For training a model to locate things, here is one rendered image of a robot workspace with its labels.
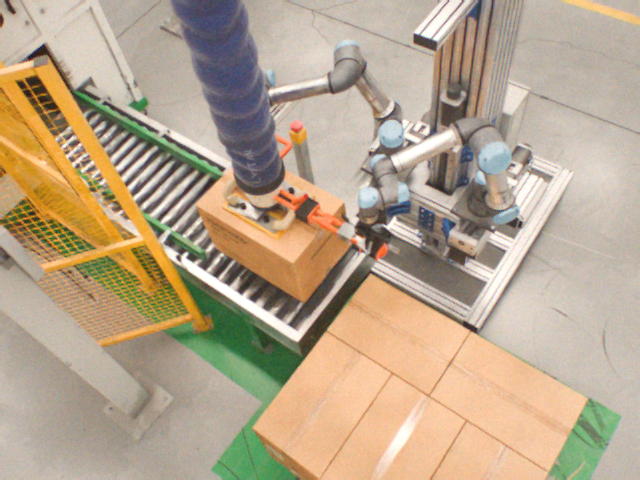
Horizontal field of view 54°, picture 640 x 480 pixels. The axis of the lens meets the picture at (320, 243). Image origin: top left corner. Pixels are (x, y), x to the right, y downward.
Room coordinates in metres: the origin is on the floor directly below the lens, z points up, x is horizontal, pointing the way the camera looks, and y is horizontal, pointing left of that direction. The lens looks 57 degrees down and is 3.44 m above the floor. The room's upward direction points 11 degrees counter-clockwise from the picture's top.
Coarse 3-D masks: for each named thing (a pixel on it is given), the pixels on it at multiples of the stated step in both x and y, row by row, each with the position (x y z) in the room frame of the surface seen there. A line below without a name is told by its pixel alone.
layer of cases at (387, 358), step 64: (384, 320) 1.32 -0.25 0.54; (448, 320) 1.26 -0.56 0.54; (320, 384) 1.05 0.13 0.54; (384, 384) 1.00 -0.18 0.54; (448, 384) 0.94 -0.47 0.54; (512, 384) 0.88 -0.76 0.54; (320, 448) 0.75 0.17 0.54; (384, 448) 0.70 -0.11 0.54; (448, 448) 0.65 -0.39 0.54; (512, 448) 0.60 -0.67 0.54
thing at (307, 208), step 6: (300, 204) 1.63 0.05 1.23; (306, 204) 1.62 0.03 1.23; (312, 204) 1.62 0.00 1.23; (318, 204) 1.60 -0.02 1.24; (294, 210) 1.60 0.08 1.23; (300, 210) 1.60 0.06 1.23; (306, 210) 1.59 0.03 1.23; (312, 210) 1.59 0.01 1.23; (300, 216) 1.57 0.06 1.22; (306, 216) 1.56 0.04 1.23; (306, 222) 1.55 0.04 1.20
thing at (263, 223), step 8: (240, 200) 1.81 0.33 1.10; (248, 200) 1.81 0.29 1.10; (224, 208) 1.79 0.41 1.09; (232, 208) 1.77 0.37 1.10; (240, 208) 1.76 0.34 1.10; (240, 216) 1.72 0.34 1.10; (248, 216) 1.71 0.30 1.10; (264, 216) 1.68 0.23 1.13; (272, 216) 1.68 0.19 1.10; (256, 224) 1.66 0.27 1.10; (264, 224) 1.65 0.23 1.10; (264, 232) 1.61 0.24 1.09; (272, 232) 1.60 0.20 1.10; (280, 232) 1.59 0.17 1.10
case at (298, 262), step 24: (216, 192) 1.90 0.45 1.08; (240, 192) 1.88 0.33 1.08; (312, 192) 1.79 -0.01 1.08; (216, 216) 1.76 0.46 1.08; (336, 216) 1.66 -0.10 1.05; (216, 240) 1.82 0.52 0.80; (240, 240) 1.67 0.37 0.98; (264, 240) 1.58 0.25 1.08; (288, 240) 1.55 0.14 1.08; (312, 240) 1.53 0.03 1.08; (336, 240) 1.64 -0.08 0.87; (264, 264) 1.58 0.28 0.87; (288, 264) 1.45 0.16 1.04; (312, 264) 1.51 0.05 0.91; (288, 288) 1.49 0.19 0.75; (312, 288) 1.48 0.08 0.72
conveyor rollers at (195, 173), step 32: (96, 128) 3.04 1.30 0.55; (128, 160) 2.72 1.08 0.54; (160, 160) 2.67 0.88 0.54; (160, 192) 2.42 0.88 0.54; (192, 192) 2.37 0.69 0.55; (192, 224) 2.13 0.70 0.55; (192, 256) 1.94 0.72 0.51; (224, 256) 1.88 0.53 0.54; (256, 288) 1.65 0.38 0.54; (288, 320) 1.42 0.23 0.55
